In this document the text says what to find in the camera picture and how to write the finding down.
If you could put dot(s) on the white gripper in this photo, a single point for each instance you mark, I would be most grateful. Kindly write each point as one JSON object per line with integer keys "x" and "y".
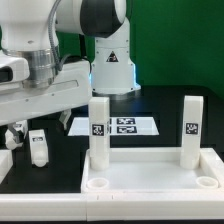
{"x": 43, "y": 96}

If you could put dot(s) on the white desk top tray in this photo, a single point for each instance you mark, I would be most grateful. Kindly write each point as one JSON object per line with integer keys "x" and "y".
{"x": 145, "y": 170}

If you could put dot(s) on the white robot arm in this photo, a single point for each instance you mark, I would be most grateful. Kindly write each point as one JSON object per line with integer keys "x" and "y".
{"x": 34, "y": 80}

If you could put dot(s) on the white marker plate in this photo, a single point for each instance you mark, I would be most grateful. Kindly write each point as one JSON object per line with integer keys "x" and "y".
{"x": 119, "y": 126}

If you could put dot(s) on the white left corner block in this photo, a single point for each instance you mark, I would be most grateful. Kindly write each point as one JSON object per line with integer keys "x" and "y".
{"x": 6, "y": 162}

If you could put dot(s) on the white front rail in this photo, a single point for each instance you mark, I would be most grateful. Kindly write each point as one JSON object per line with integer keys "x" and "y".
{"x": 204, "y": 205}

